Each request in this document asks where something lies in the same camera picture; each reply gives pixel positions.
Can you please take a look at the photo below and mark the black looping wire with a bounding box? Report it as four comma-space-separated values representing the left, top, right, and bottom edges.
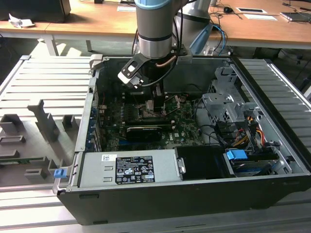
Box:
194, 97, 226, 148

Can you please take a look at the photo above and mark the CPU socket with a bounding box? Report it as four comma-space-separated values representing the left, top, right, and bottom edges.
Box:
135, 101, 169, 121

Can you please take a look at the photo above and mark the grey case handle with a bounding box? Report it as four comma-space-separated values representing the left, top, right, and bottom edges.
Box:
88, 53, 104, 73

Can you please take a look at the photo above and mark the crumpled white paper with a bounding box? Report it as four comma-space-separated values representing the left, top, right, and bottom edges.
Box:
8, 13, 35, 29

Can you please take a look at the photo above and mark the silver power supply unit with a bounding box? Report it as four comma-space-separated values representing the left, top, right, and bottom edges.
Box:
78, 149, 187, 189

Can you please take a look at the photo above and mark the black graphics card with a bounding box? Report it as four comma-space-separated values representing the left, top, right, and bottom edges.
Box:
125, 125, 162, 143

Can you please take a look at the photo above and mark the wooden desk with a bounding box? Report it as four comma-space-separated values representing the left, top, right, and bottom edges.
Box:
0, 0, 311, 56

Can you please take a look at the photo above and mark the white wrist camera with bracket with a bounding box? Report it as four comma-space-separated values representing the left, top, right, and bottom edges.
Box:
117, 57, 146, 89

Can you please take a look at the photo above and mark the grey parts rack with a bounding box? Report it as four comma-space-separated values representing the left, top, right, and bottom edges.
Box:
0, 99, 76, 187

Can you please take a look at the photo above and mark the blue case latch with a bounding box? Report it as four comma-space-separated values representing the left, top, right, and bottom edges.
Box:
53, 169, 67, 180

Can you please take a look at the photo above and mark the blue cable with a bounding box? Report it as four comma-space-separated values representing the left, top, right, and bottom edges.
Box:
213, 23, 228, 55

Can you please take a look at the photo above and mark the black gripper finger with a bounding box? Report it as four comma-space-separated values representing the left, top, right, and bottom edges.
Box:
152, 83, 167, 114

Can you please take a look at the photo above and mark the blue disk carrier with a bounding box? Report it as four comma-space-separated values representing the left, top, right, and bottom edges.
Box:
225, 150, 248, 161

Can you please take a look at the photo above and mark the black open PC case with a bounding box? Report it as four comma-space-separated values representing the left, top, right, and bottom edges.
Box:
56, 54, 311, 225

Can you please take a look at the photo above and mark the grey metal disk bay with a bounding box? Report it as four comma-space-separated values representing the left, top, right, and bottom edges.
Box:
201, 67, 262, 127

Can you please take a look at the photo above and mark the black box on desk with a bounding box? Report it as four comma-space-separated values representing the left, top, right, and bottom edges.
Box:
0, 0, 71, 24

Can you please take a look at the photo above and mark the green motherboard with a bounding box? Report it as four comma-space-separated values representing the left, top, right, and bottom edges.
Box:
97, 93, 207, 152

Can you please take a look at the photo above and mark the yellow red wire bundle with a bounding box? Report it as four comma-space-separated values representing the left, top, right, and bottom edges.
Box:
234, 116, 265, 148

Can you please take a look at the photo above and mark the green RAM stick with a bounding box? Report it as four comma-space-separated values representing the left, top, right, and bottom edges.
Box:
0, 157, 46, 164

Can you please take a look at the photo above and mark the black RAM slot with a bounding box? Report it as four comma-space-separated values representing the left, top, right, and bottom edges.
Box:
125, 123, 176, 130
126, 118, 175, 125

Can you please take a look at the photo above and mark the black camera cable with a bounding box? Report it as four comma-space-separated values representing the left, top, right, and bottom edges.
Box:
141, 7, 183, 87

